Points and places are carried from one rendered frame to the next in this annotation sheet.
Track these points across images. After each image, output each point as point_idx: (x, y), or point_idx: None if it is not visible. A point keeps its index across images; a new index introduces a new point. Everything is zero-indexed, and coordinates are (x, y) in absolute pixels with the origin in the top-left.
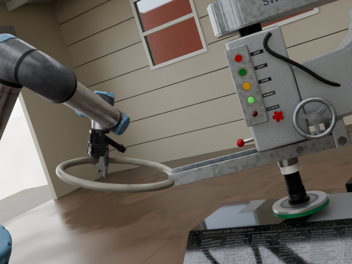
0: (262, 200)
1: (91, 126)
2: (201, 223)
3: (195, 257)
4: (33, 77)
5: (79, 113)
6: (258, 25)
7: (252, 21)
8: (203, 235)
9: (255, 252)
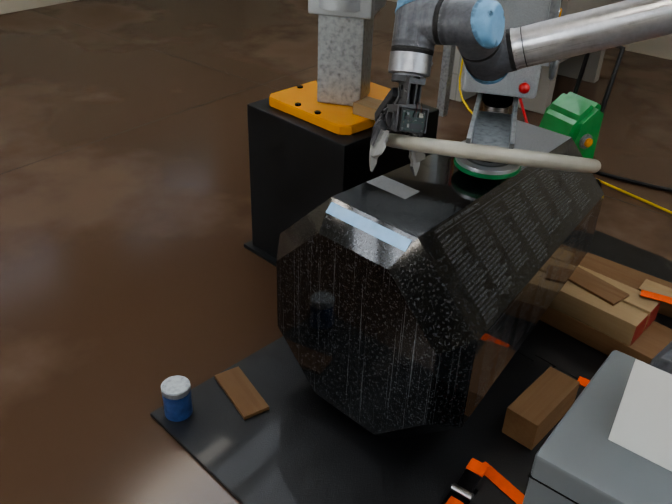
0: (380, 178)
1: (417, 69)
2: (401, 225)
3: (450, 266)
4: None
5: (495, 40)
6: None
7: None
8: (438, 235)
9: (497, 227)
